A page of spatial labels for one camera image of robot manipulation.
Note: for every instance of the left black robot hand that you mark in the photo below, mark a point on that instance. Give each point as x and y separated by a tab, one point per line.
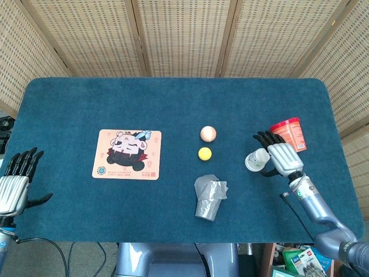
13	193

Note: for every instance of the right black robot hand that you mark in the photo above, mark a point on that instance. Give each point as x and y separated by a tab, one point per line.
285	158

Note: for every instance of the white cups green leaf print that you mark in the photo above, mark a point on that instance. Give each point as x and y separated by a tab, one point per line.
261	157

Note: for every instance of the white cups blue flower print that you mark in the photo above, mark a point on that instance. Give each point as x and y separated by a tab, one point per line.
251	163

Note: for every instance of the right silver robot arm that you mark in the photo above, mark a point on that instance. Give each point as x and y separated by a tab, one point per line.
314	207

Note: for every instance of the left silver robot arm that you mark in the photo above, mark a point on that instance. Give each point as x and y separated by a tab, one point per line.
4	242

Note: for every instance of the yellow ball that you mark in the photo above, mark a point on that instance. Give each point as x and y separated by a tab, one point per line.
205	153

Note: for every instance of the peach coloured ball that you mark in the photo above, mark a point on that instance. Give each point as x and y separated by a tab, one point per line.
208	134

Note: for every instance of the red snack canister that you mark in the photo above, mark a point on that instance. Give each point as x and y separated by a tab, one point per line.
291	135

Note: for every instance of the black equipment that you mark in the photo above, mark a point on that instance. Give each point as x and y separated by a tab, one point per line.
5	130

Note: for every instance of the grey garbage bag roll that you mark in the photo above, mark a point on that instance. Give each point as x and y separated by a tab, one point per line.
207	202

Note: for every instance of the green package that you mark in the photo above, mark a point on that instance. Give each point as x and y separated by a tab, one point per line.
290	255

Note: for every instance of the wooden shelf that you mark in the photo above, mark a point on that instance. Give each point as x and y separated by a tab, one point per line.
268	259

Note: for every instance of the blister pack of clips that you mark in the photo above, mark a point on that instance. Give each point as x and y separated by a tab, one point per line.
308	265

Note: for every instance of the cartoon character mouse pad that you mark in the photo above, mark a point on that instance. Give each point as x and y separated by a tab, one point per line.
127	161

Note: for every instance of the grey robot torso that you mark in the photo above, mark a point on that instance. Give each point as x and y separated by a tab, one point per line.
173	259

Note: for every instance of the blue table cloth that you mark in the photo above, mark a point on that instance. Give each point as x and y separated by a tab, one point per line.
144	101

